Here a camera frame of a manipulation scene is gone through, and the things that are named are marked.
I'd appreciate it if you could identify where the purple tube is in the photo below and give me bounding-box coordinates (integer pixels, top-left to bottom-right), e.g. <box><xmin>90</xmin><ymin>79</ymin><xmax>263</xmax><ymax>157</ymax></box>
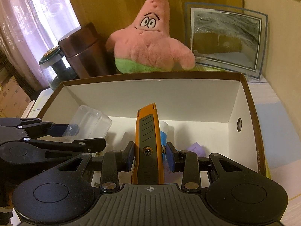
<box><xmin>186</xmin><ymin>142</ymin><xmax>210</xmax><ymax>157</ymax></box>

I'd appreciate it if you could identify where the brown cardboard box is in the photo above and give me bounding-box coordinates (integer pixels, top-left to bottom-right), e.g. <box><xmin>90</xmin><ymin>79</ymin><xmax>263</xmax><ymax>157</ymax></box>
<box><xmin>37</xmin><ymin>72</ymin><xmax>266</xmax><ymax>177</ymax></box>

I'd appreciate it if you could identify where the copper metal canister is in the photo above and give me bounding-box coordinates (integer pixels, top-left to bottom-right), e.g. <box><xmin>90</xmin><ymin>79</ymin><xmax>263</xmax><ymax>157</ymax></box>
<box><xmin>58</xmin><ymin>22</ymin><xmax>113</xmax><ymax>79</ymax></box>

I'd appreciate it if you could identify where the orange utility knife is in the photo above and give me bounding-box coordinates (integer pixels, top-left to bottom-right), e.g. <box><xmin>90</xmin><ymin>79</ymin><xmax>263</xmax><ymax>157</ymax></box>
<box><xmin>131</xmin><ymin>102</ymin><xmax>165</xmax><ymax>185</ymax></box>

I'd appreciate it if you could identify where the glass picture frame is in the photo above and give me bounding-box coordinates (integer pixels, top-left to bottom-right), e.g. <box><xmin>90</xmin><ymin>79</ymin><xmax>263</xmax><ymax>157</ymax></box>
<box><xmin>185</xmin><ymin>2</ymin><xmax>269</xmax><ymax>82</ymax></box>

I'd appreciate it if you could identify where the clear plastic case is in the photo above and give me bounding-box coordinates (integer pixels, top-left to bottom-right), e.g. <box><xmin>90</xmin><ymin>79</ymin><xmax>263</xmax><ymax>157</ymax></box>
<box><xmin>59</xmin><ymin>105</ymin><xmax>112</xmax><ymax>144</ymax></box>

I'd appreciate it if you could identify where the cardboard carton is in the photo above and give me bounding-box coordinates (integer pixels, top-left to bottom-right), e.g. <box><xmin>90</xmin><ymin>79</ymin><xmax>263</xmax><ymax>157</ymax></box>
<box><xmin>0</xmin><ymin>75</ymin><xmax>31</xmax><ymax>118</ymax></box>

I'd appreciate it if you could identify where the sheer pink curtain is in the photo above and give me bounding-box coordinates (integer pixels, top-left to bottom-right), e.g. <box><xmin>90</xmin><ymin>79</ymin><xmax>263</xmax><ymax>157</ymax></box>
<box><xmin>0</xmin><ymin>0</ymin><xmax>82</xmax><ymax>92</ymax></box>

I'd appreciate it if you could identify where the glass jar with dark base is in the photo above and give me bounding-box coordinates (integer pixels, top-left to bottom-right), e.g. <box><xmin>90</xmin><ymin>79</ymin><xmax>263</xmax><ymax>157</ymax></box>
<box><xmin>39</xmin><ymin>48</ymin><xmax>78</xmax><ymax>90</ymax></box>

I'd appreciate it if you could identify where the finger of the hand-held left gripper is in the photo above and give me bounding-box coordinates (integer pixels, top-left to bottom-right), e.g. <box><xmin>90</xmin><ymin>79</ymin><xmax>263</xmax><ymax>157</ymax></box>
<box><xmin>23</xmin><ymin>137</ymin><xmax>107</xmax><ymax>159</ymax></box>
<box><xmin>17</xmin><ymin>121</ymin><xmax>79</xmax><ymax>137</ymax></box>

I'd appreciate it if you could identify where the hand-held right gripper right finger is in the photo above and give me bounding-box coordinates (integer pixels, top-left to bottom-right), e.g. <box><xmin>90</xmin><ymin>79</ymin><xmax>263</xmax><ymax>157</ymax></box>
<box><xmin>165</xmin><ymin>142</ymin><xmax>245</xmax><ymax>190</ymax></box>

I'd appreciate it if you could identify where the pink starfish plush toy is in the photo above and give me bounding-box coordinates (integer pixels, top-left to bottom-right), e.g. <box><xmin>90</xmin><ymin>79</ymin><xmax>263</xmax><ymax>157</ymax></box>
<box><xmin>106</xmin><ymin>0</ymin><xmax>196</xmax><ymax>74</ymax></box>

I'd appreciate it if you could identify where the wooden door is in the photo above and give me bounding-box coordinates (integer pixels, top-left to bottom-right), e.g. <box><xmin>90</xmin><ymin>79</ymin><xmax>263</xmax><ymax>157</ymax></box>
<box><xmin>62</xmin><ymin>0</ymin><xmax>245</xmax><ymax>60</ymax></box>

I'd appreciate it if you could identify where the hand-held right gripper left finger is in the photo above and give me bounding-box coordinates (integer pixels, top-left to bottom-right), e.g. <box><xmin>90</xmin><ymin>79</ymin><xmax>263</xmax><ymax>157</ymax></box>
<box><xmin>58</xmin><ymin>142</ymin><xmax>135</xmax><ymax>193</ymax></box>

